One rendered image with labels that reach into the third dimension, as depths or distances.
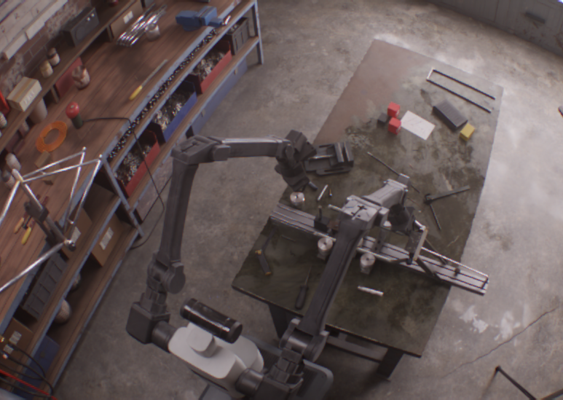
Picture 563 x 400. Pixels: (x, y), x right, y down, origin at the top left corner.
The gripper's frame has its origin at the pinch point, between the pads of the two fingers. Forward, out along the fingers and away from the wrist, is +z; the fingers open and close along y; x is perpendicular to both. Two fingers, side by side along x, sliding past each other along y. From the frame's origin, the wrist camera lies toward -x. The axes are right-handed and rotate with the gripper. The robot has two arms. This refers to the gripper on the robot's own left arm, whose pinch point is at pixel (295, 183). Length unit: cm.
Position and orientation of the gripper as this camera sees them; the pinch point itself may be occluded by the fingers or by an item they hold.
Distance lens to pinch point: 201.2
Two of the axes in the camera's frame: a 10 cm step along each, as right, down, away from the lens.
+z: 1.9, 4.5, 8.7
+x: -7.8, 6.0, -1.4
